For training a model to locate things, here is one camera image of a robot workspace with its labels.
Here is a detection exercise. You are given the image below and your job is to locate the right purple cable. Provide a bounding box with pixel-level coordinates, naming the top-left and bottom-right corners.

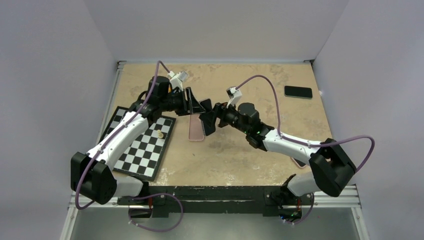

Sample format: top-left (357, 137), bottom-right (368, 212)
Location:
top-left (235, 74), bottom-right (376, 174)

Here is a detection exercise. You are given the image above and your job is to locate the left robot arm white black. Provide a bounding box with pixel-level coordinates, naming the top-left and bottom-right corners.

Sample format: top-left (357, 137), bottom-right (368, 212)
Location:
top-left (70, 76), bottom-right (206, 210)

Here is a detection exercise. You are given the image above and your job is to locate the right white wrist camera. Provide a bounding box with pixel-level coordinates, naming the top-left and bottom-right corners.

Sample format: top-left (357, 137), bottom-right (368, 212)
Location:
top-left (226, 86), bottom-right (243, 108)

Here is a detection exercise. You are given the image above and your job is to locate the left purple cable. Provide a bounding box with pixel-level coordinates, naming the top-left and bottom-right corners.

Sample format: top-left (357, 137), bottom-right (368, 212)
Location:
top-left (74, 60), bottom-right (173, 211)

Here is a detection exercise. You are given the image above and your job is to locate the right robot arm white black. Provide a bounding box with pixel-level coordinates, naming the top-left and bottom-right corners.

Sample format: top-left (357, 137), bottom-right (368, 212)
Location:
top-left (200, 100), bottom-right (357, 204)

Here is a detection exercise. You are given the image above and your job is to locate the pink phone case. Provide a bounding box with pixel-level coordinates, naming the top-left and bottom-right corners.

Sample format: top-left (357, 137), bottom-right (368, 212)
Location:
top-left (188, 114), bottom-right (205, 142)

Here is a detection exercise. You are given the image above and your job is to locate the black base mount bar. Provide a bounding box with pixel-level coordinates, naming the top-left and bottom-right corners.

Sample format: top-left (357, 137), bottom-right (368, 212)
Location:
top-left (117, 185), bottom-right (313, 219)

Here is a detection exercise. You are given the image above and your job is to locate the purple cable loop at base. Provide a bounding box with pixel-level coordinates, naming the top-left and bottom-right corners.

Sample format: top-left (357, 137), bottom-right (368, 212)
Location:
top-left (128, 196), bottom-right (183, 233)

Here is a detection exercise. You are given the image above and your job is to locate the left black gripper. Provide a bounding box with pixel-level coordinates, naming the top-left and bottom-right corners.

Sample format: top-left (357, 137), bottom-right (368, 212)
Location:
top-left (159, 86), bottom-right (205, 116)

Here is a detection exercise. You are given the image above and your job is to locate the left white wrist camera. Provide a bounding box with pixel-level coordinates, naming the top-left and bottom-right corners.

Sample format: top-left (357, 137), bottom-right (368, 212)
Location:
top-left (167, 70), bottom-right (189, 91)

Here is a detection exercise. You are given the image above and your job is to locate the black white chessboard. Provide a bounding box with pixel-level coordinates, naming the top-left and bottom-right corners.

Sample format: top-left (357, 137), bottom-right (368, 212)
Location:
top-left (114, 116), bottom-right (176, 182)

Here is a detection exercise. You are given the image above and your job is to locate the aluminium frame rail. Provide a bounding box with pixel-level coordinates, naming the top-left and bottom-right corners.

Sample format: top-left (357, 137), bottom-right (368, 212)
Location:
top-left (59, 60), bottom-right (126, 240)

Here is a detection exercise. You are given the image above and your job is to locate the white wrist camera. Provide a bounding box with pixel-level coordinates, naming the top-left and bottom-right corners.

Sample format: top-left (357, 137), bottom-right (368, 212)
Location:
top-left (167, 70), bottom-right (189, 91)
top-left (226, 86), bottom-right (243, 108)

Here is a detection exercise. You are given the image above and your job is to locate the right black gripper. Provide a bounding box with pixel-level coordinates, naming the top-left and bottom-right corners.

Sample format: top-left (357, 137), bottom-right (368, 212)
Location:
top-left (200, 98), bottom-right (250, 135)

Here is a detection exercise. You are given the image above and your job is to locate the phone in pink case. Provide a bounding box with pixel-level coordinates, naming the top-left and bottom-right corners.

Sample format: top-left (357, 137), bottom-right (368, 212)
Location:
top-left (290, 157), bottom-right (307, 169)

